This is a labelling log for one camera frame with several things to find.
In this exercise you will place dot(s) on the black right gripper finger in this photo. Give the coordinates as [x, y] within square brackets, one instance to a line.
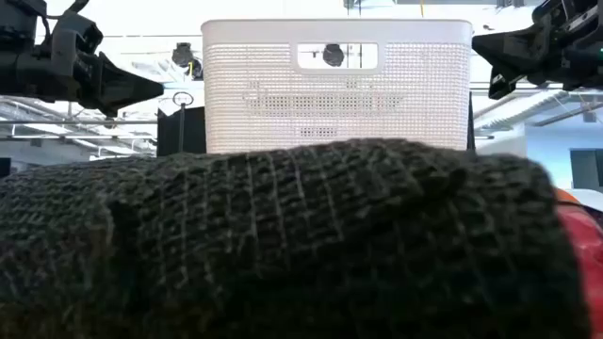
[501, 82]
[513, 47]

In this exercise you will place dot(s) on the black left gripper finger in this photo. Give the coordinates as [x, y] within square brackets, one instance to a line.
[127, 87]

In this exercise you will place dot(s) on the orange vial with white cap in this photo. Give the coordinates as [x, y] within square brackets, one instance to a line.
[564, 197]

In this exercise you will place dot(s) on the red bottle with white cap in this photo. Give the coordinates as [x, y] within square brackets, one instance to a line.
[586, 263]

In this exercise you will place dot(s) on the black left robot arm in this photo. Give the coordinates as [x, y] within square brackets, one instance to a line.
[23, 70]

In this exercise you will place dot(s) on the white perforated plastic basket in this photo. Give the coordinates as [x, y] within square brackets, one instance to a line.
[330, 108]

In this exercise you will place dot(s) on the black round ceiling fixture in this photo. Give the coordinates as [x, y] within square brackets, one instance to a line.
[184, 55]
[333, 55]

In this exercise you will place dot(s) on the black rectangular block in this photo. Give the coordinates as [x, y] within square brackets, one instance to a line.
[282, 245]

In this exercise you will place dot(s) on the dark wall panel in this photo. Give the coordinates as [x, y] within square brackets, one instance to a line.
[586, 167]

